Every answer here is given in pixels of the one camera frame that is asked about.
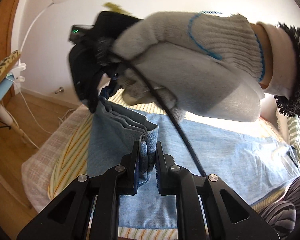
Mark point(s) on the light blue denim pants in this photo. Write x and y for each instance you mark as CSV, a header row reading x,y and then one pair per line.
x,y
227,150

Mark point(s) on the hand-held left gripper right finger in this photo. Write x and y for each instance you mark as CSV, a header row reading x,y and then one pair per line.
x,y
162,177

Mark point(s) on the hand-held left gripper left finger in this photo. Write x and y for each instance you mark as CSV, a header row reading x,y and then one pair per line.
x,y
133,170

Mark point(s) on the curved wooden frame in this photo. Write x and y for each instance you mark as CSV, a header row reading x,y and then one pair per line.
x,y
5,182

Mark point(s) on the leopard print cloth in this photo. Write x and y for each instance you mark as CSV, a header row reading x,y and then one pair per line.
x,y
2,67

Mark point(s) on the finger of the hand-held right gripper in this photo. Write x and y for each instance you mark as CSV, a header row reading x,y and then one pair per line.
x,y
111,87
94,92

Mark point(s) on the yellow green object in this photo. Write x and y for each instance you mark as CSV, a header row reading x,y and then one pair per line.
x,y
115,7

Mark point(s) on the green striped white pillow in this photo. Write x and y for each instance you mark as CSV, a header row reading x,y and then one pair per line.
x,y
296,130

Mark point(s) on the yellow striped cloth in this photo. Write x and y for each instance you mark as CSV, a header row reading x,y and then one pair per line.
x,y
70,155

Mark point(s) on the wooden door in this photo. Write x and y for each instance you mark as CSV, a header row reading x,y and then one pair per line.
x,y
5,30

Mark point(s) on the metal door stop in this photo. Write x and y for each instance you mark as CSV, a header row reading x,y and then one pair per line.
x,y
60,90

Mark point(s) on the person's right hand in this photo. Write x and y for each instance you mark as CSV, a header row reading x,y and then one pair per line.
x,y
177,62

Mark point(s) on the person's zebra patterned pants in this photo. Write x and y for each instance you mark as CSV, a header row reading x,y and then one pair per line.
x,y
285,212

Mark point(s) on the person's right forearm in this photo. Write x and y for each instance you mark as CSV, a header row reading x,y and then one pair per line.
x,y
277,62

